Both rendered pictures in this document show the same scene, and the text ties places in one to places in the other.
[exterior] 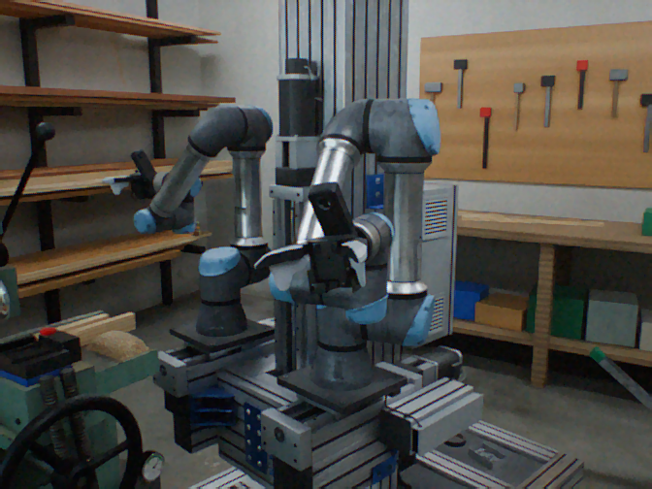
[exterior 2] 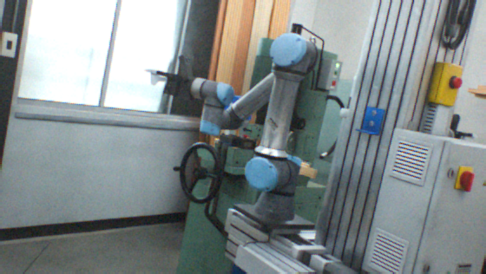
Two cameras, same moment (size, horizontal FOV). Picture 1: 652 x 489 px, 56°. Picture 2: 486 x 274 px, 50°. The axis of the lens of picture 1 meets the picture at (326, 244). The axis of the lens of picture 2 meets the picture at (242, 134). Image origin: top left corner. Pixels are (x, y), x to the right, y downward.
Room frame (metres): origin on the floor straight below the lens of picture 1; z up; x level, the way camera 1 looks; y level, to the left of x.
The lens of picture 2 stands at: (1.47, -1.95, 1.28)
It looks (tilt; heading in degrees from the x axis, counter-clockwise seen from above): 6 degrees down; 98
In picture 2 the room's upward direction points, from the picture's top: 12 degrees clockwise
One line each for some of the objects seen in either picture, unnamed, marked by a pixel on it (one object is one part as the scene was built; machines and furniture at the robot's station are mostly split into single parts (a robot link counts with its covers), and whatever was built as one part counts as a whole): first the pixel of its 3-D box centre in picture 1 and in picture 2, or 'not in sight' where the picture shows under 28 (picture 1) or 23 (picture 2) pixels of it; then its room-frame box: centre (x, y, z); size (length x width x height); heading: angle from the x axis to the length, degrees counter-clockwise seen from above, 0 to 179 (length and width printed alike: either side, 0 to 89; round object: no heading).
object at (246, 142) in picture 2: (43, 354); (236, 140); (1.08, 0.53, 0.99); 0.13 x 0.11 x 0.06; 146
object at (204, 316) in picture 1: (221, 311); not in sight; (1.72, 0.31, 0.87); 0.15 x 0.15 x 0.10
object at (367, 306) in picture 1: (357, 289); (213, 120); (1.08, -0.06, 1.12); 0.11 x 0.08 x 0.11; 70
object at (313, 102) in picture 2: not in sight; (313, 105); (1.40, 0.81, 1.23); 0.09 x 0.08 x 0.15; 56
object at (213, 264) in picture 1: (221, 273); not in sight; (1.73, 0.30, 0.98); 0.13 x 0.12 x 0.14; 149
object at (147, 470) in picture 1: (148, 468); not in sight; (1.25, 0.40, 0.65); 0.06 x 0.04 x 0.08; 146
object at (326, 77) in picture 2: not in sight; (330, 75); (1.45, 0.90, 1.40); 0.10 x 0.06 x 0.16; 56
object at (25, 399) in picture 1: (43, 391); (233, 154); (1.08, 0.54, 0.92); 0.15 x 0.13 x 0.09; 146
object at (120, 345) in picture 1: (117, 341); not in sight; (1.34, 0.48, 0.92); 0.14 x 0.09 x 0.04; 56
